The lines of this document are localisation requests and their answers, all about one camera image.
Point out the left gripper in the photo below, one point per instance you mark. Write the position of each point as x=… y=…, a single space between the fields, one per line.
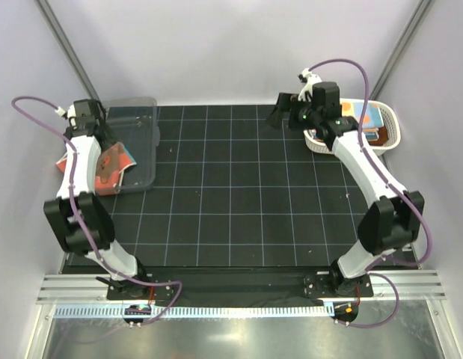
x=111 y=138

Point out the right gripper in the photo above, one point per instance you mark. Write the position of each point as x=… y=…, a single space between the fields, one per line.
x=286 y=104

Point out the salmon pink towel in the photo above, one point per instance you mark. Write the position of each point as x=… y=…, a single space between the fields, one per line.
x=111 y=164

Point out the peach dotted towel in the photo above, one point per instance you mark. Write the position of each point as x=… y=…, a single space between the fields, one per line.
x=372 y=117

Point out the brown towel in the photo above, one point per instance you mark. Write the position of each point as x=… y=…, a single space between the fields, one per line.
x=382 y=139

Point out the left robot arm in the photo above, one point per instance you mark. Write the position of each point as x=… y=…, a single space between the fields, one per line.
x=78 y=219

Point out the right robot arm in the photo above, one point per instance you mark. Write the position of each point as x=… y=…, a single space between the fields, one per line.
x=392 y=220

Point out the clear plastic bin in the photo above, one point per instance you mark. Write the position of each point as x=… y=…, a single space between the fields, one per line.
x=134 y=121

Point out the black grid mat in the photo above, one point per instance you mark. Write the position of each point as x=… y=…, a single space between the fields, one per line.
x=232 y=191

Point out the white perforated basket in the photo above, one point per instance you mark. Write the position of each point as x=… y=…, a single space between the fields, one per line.
x=390 y=122

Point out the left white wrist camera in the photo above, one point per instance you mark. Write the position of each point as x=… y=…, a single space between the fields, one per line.
x=69 y=114

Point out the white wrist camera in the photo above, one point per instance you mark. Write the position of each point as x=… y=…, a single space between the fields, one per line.
x=308 y=79
x=69 y=114

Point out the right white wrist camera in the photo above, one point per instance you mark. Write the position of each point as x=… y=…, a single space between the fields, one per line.
x=308 y=79

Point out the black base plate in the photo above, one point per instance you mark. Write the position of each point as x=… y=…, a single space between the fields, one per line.
x=221 y=286

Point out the white slotted cable duct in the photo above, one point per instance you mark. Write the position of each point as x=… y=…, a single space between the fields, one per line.
x=136 y=312

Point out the aluminium rail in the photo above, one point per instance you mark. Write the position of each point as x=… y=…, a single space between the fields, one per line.
x=411 y=285

